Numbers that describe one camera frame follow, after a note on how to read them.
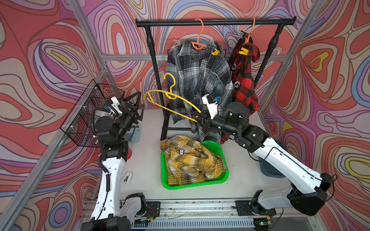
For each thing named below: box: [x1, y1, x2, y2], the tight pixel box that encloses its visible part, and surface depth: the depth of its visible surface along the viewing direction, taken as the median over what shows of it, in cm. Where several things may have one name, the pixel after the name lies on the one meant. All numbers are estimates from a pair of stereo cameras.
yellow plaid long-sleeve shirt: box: [159, 135, 228, 186], surface depth 79 cm
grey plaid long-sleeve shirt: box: [166, 39, 235, 142], surface depth 68 cm
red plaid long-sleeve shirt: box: [220, 32, 261, 145], surface depth 62 cm
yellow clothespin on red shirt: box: [238, 47, 250, 56], surface depth 60 cm
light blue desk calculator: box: [122, 123, 141, 143], surface depth 103 cm
